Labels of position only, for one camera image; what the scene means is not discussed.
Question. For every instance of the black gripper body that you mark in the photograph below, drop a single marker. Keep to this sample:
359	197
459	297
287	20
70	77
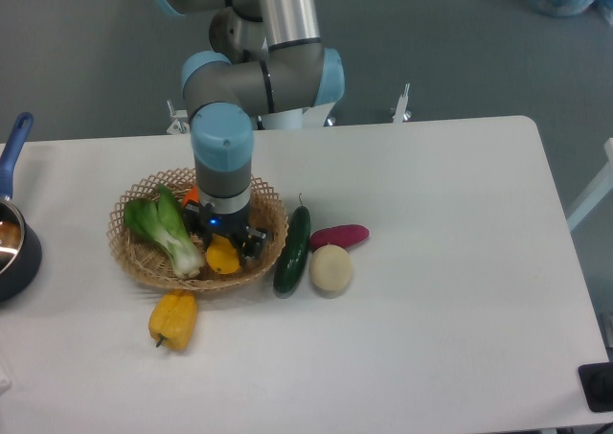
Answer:
229	226

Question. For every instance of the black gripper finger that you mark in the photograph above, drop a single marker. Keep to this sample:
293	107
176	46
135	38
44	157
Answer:
251	243
195	224

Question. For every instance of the yellow mango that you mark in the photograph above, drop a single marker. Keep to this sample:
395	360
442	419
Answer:
222	256

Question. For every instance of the woven wicker basket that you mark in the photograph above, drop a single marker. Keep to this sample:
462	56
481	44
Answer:
149	265

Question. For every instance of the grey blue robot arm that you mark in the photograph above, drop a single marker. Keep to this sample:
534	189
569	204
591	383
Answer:
266	58

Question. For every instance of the orange fruit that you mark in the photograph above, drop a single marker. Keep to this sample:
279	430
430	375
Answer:
191	195

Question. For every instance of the green bok choy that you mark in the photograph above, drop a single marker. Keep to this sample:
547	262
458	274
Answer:
160	222

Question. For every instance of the green cucumber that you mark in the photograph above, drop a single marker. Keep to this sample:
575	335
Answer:
292	261

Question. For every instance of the beige round potato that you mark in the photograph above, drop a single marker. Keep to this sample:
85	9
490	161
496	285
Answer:
331	268

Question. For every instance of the purple sweet potato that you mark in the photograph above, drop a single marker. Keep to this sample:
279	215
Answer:
344	236

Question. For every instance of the yellow bell pepper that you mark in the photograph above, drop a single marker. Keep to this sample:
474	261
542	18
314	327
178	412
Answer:
173	319

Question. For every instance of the black device at edge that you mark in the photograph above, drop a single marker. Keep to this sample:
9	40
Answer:
596	383

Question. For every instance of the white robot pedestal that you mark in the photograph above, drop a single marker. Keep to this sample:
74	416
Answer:
317	116

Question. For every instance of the blue handled saucepan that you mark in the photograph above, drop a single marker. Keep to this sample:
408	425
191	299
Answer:
21	251

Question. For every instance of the white frame bar right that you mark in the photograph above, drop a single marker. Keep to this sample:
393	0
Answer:
596	190

